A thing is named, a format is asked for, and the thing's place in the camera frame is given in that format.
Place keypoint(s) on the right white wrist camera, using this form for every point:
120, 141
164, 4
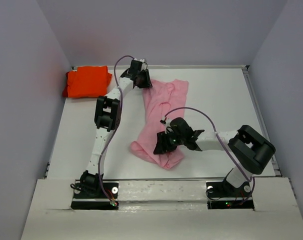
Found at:
167, 126

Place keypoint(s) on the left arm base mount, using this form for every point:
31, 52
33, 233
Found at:
91, 194

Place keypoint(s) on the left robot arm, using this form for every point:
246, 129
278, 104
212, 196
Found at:
108, 110

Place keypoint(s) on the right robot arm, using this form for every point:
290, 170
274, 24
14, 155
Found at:
248, 149

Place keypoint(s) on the aluminium table edge rail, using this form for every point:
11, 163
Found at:
154, 67

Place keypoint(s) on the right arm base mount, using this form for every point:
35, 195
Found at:
221, 195

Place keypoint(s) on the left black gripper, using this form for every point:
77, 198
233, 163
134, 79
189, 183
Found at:
147, 83

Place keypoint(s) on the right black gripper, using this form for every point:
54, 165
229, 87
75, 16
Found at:
161, 147

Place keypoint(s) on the folded orange t-shirt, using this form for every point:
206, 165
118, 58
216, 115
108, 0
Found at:
87, 82

